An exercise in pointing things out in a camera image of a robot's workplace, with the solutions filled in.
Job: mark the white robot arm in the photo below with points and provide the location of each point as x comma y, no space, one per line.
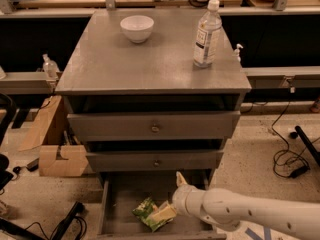
226,210

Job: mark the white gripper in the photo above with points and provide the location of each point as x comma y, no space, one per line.
181,198

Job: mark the black metal leg right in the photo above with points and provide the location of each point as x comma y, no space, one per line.
313,151

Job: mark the small pump dispenser bottle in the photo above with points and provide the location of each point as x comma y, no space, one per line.
237,51

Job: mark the green jalapeno chip bag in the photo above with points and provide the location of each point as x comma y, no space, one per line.
143,210

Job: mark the clear sanitizer bottle left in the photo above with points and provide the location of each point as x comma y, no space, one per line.
50,67

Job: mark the white ceramic bowl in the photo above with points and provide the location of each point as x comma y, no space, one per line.
137,28

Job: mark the cardboard box pieces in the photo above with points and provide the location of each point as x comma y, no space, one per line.
48,133

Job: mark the black chair edge left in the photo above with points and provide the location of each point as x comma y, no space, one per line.
9,107

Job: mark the grey top drawer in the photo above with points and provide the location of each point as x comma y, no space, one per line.
153,126

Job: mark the grey drawer cabinet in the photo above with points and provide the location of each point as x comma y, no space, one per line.
109,74

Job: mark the grey middle drawer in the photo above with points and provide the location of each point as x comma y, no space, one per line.
154,160

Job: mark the grey open bottom drawer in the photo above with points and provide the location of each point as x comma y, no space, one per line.
124,191

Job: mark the clear plastic water bottle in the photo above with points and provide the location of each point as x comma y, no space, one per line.
207,35

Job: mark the black power strip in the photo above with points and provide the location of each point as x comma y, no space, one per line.
63,225

